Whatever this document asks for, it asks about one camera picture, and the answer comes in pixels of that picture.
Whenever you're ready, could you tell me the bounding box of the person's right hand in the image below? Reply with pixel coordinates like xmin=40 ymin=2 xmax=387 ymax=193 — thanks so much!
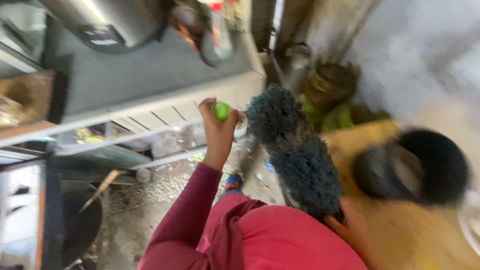
xmin=323 ymin=199 xmax=380 ymax=270

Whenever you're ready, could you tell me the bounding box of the person's left hand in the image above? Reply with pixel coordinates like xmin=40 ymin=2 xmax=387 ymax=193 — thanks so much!
xmin=198 ymin=98 xmax=241 ymax=171

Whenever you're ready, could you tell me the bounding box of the clear jar with green lid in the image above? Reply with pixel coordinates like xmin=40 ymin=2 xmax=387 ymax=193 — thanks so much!
xmin=209 ymin=101 xmax=248 ymax=131

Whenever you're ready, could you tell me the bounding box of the blue shoe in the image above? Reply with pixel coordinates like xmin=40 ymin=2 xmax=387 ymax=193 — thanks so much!
xmin=224 ymin=173 xmax=244 ymax=190

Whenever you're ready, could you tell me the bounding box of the yellow plastic basin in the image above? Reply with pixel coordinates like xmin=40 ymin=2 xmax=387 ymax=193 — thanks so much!
xmin=321 ymin=119 xmax=480 ymax=270

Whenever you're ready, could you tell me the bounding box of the person's red garment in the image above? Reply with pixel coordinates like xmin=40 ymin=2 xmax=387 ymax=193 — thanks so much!
xmin=195 ymin=193 xmax=369 ymax=270

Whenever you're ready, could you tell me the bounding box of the grey and white counter cabinet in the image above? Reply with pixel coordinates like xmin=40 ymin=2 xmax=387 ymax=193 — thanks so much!
xmin=0 ymin=15 xmax=268 ymax=170

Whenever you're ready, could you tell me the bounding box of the black cooking pot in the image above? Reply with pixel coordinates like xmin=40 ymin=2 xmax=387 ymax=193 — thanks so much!
xmin=352 ymin=128 xmax=472 ymax=208

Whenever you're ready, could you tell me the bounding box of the grey metal pipe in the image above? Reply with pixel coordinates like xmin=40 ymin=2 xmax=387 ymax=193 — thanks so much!
xmin=282 ymin=43 xmax=313 ymax=92

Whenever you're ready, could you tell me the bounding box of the white plate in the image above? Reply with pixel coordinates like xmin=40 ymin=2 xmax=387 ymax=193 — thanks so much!
xmin=458 ymin=190 xmax=480 ymax=256

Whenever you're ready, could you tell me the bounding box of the heap of green yellow bags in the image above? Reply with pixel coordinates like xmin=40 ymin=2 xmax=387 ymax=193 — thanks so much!
xmin=297 ymin=62 xmax=391 ymax=133

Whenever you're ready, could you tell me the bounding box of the silver electric cooker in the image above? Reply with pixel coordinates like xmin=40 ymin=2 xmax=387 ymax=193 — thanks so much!
xmin=37 ymin=0 xmax=174 ymax=54

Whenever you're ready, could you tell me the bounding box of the black wok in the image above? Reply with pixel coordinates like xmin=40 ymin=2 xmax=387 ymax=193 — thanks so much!
xmin=60 ymin=180 xmax=104 ymax=269

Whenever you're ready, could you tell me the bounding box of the black metal stand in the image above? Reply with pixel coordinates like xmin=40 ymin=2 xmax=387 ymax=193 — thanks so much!
xmin=36 ymin=154 xmax=64 ymax=270

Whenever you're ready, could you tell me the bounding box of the wooden handled ladle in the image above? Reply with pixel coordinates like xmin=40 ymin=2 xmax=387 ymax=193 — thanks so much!
xmin=77 ymin=169 xmax=121 ymax=215

